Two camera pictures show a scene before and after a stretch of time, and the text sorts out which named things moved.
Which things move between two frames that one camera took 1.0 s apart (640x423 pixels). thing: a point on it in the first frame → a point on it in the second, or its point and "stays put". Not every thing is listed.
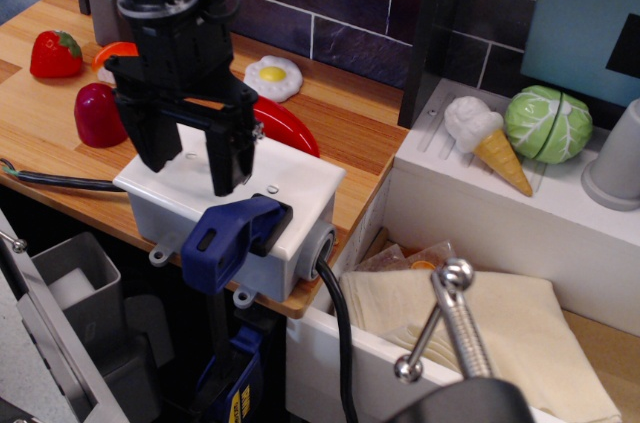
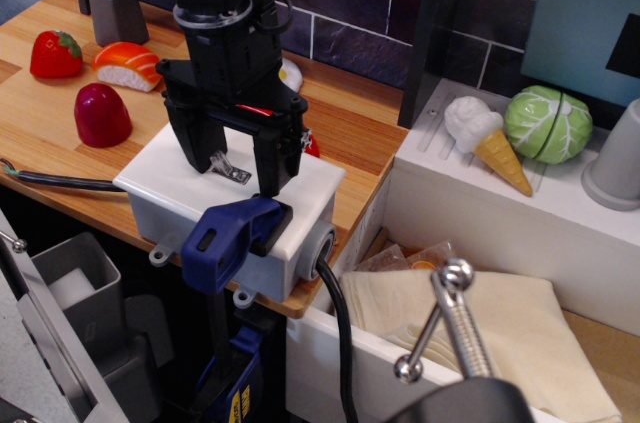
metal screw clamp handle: [449, 278] stays put
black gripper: [183, 60] → [235, 70]
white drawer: [312, 368] stays put
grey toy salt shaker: [104, 6] stays put
